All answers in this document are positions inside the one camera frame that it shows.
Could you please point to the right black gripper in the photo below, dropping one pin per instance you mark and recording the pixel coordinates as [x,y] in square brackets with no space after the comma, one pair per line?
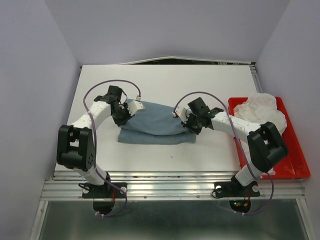
[196,131]

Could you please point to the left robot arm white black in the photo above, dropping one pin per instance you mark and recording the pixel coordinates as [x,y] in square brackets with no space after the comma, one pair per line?
[76,143]

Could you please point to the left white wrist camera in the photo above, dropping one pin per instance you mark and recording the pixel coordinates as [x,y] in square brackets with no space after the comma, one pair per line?
[135,106]

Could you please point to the red plastic tray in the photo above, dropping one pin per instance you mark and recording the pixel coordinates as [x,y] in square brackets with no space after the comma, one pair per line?
[294,166]

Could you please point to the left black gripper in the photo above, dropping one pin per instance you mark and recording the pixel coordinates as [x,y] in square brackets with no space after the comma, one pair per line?
[119,122]

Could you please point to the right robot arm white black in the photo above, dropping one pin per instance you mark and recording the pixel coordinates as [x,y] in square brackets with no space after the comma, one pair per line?
[240,129]

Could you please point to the white skirt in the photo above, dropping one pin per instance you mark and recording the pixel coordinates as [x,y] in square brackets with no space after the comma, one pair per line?
[262,110]

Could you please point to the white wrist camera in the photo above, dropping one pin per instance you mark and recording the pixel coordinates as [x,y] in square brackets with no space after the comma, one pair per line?
[135,106]
[182,113]

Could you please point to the aluminium extrusion frame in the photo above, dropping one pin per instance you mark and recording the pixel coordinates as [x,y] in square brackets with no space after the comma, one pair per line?
[169,187]

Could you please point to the light blue denim skirt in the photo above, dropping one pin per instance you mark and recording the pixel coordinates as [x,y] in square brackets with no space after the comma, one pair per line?
[155,125]

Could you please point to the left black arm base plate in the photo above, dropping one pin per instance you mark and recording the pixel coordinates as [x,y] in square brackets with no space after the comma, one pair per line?
[90,191]

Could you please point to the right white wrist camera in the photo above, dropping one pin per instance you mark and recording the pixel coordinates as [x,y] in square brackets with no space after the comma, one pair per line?
[182,113]

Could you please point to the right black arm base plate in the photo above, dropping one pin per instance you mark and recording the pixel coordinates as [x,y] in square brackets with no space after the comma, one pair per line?
[231,189]

